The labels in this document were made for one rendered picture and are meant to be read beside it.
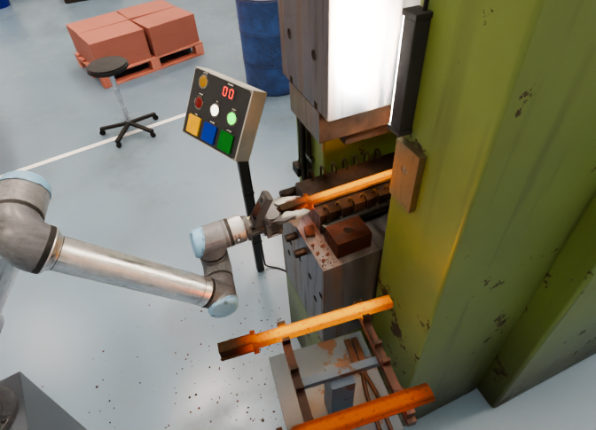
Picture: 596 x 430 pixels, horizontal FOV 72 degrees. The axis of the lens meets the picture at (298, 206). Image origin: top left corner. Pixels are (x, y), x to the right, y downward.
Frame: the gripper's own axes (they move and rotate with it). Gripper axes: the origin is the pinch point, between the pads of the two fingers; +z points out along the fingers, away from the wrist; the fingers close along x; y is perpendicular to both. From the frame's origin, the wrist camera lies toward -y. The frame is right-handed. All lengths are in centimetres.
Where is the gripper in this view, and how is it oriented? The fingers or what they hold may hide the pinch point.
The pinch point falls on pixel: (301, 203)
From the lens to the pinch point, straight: 133.2
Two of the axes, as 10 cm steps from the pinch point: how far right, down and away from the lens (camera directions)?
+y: 0.4, 7.2, 6.9
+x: 4.0, 6.2, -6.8
